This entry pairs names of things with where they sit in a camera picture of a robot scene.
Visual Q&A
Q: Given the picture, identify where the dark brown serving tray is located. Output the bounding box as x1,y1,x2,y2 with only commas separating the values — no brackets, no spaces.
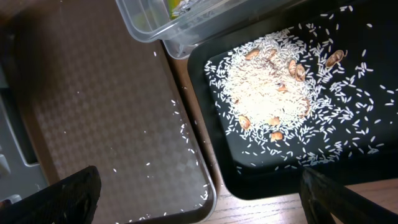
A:
1,1,216,223

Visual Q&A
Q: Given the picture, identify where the black rectangular tray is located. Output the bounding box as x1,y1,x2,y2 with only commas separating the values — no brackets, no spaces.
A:
188,1,397,200

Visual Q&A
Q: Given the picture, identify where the clear plastic waste bin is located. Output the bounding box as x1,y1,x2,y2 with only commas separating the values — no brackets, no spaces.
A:
116,0,296,59

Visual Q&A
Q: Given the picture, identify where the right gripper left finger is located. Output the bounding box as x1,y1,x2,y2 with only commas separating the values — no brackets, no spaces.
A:
1,166,101,224

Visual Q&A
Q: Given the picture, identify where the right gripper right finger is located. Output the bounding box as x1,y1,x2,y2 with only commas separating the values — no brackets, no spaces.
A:
299,168,397,223

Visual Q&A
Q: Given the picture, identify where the green snack wrapper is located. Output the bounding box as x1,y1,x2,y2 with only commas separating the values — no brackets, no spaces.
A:
167,0,200,19

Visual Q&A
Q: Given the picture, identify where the grey plastic dishwasher rack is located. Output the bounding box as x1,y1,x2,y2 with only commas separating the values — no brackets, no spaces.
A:
1,71,49,207

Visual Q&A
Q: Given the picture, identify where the spilled rice food waste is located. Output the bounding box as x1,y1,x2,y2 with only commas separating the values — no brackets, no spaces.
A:
204,2,397,176

